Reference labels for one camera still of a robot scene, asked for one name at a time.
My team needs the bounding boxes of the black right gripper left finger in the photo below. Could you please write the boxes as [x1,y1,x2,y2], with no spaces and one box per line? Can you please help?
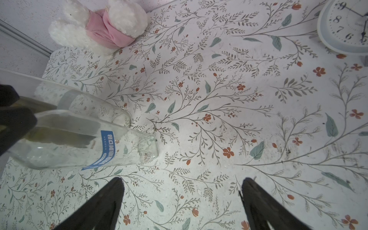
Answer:
[55,177,125,230]

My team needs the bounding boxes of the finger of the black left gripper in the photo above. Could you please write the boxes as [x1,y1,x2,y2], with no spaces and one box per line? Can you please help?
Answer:
[0,84,20,107]
[1,107,37,155]

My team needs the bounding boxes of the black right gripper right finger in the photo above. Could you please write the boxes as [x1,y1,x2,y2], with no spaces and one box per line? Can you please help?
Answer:
[239,177,310,230]

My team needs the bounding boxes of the clear plastic bottle blue label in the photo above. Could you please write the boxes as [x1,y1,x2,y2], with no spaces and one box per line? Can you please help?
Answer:
[8,110,159,170]

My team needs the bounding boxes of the dark green wine bottle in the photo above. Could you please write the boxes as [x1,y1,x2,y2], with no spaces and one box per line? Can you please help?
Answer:
[11,96,57,114]

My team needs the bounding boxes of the clear tall glass bottle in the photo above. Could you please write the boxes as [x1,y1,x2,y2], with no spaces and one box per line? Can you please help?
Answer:
[1,68,131,127]

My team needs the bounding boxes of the white plush toy pink scarf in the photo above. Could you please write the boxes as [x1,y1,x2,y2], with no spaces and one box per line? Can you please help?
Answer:
[49,1,149,56]

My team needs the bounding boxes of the white alarm clock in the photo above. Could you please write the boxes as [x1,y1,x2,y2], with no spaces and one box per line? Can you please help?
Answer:
[317,0,368,56]

